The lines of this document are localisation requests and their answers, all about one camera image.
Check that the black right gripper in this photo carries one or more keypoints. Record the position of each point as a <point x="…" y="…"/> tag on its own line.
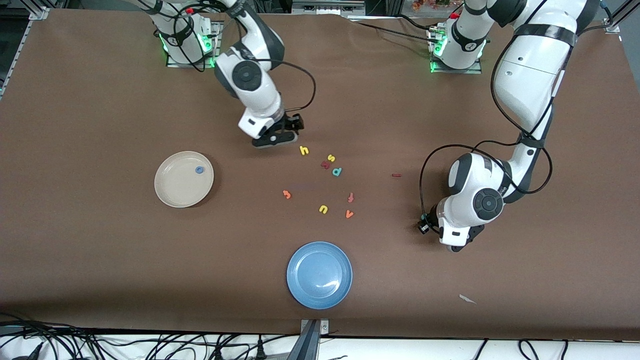
<point x="290" y="122"/>

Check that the yellow foam letter h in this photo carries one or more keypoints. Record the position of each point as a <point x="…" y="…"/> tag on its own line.
<point x="303" y="150"/>

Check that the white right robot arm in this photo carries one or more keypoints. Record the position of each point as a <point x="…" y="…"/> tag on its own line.
<point x="247" y="75"/>

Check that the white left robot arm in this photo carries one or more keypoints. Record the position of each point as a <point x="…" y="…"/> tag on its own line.
<point x="530" y="75"/>

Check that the dark red foam letter n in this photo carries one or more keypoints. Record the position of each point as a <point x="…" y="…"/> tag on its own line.
<point x="325" y="164"/>

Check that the orange foam letter f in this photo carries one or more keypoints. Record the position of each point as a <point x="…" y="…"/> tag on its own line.
<point x="350" y="197"/>

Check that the white paper scrap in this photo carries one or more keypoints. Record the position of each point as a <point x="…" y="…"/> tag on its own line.
<point x="467" y="299"/>

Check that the yellow foam letter u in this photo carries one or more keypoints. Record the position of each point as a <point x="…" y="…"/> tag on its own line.
<point x="325" y="210"/>

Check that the blue plate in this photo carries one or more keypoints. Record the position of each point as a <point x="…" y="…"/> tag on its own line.
<point x="319" y="275"/>

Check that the grey power strip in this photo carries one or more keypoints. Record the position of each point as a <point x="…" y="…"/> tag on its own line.
<point x="325" y="7"/>

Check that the beige plate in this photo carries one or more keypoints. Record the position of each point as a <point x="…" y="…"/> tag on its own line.
<point x="184" y="187"/>

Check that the brown table cover sheet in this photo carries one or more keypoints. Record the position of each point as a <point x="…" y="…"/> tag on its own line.
<point x="100" y="240"/>

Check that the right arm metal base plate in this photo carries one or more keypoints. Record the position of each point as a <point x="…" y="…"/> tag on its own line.
<point x="190" y="65"/>

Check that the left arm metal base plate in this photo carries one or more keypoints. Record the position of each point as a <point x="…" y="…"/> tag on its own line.
<point x="457" y="71"/>

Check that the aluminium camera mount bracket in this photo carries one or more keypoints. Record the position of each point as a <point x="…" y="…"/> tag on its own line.
<point x="312" y="345"/>

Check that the aluminium frame rail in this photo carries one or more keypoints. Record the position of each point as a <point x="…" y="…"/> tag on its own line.
<point x="611" y="25"/>
<point x="22" y="45"/>

